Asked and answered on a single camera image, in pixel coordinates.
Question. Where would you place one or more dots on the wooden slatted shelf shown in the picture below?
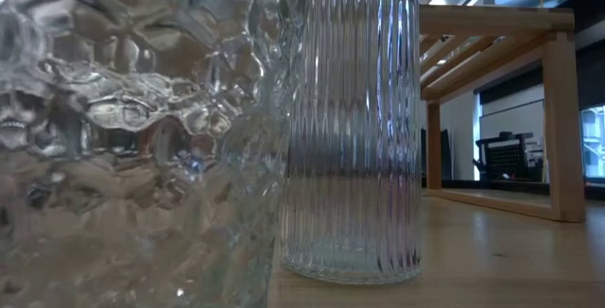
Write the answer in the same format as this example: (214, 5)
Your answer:
(562, 133)

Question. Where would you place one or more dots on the white board panel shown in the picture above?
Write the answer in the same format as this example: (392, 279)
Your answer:
(513, 119)

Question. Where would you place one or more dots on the glass window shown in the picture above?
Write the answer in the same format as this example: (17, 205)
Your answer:
(593, 142)

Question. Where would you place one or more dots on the black pegboard cart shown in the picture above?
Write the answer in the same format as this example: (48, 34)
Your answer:
(508, 159)

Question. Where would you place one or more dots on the clear ribbed cylinder vase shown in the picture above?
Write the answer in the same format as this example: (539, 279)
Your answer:
(350, 157)

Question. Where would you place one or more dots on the black upright panel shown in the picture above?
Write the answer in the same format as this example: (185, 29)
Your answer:
(447, 154)

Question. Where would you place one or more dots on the clear hammered glass vase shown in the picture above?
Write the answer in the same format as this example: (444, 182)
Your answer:
(118, 133)

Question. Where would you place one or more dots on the black aluminium table frame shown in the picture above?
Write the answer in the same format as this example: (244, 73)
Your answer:
(496, 185)

